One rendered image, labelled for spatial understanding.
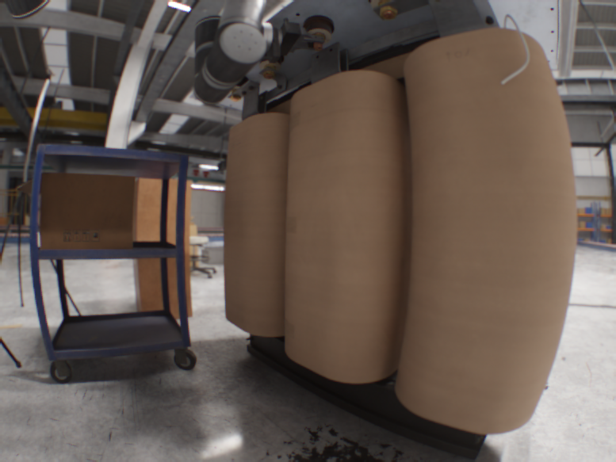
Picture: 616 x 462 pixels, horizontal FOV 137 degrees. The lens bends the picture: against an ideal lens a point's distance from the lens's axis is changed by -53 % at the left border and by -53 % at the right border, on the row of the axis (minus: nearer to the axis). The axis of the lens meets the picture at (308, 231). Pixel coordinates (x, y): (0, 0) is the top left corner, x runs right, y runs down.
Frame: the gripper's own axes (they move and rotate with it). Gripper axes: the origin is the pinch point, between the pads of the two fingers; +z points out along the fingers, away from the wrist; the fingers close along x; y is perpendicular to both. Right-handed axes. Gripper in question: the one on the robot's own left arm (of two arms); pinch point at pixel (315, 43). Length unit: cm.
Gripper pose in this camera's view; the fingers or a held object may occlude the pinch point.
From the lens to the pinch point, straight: 94.0
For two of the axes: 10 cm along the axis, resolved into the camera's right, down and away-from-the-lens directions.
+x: -4.2, -0.3, 9.1
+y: -1.6, -9.8, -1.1
